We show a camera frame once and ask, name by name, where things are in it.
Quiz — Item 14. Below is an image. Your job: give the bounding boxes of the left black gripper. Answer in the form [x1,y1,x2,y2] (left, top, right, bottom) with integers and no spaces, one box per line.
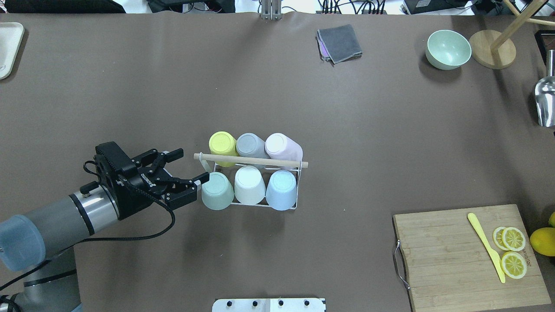
[95,141,209,219]

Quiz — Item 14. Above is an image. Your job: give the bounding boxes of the green cup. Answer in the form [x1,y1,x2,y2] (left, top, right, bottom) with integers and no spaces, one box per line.
[201,172,235,211]

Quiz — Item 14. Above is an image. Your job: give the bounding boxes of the pink cup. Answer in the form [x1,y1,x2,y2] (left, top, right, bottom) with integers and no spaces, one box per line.
[265,133,303,162]

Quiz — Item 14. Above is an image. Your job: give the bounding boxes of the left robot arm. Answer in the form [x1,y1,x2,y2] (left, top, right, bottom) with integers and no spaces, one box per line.
[1,142,209,312]

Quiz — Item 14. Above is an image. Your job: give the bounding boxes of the yellow cup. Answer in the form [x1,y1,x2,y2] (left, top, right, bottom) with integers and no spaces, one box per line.
[209,131,239,156]

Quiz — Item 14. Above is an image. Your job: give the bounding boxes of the white cup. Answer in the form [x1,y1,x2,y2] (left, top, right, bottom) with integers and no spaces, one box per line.
[234,166,266,205]

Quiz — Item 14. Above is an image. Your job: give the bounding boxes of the grey cup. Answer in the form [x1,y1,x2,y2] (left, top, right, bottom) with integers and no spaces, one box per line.
[236,133,270,159]

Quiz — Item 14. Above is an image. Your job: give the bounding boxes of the blue cup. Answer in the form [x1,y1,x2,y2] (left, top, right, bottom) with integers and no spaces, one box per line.
[265,170,297,211]

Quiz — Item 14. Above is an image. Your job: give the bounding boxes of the grey folded cloth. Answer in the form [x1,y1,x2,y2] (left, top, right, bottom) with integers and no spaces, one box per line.
[316,24,362,65]

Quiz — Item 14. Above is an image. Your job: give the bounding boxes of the cream plastic tray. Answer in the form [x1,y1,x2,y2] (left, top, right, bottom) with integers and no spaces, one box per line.
[0,22,25,80]

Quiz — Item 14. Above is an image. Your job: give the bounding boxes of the wooden cutting board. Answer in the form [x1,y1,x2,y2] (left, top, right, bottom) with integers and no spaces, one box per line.
[393,204,551,312]

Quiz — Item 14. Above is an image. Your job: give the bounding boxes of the yellow plastic knife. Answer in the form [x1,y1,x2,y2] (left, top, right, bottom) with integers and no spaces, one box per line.
[467,212,506,284]

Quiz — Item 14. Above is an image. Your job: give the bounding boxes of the green bowl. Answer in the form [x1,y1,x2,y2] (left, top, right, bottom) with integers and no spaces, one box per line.
[425,29,472,70]

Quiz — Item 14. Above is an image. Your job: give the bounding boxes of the lemon slice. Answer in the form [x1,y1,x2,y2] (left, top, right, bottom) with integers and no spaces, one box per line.
[492,226,509,251]
[501,227,526,252]
[501,251,527,279]

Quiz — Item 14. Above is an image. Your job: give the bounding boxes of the wooden mug tree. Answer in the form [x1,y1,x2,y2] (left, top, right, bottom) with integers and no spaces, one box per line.
[469,0,554,70]

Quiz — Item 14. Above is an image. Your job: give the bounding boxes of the whole yellow lemon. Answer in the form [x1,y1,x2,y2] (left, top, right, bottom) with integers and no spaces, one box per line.
[529,227,555,257]

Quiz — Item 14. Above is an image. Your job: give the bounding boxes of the green lime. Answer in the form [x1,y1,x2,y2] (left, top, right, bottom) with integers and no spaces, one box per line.
[548,212,555,228]

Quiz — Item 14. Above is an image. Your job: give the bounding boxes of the metal scoop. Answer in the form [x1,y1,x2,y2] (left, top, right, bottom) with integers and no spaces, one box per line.
[535,49,555,127]

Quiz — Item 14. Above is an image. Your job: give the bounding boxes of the white wire cup holder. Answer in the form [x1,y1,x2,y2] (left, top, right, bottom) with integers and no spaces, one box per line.
[193,153,308,211]

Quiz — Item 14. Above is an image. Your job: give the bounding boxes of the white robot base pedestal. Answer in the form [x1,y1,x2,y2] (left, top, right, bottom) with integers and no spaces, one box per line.
[212,297,327,312]

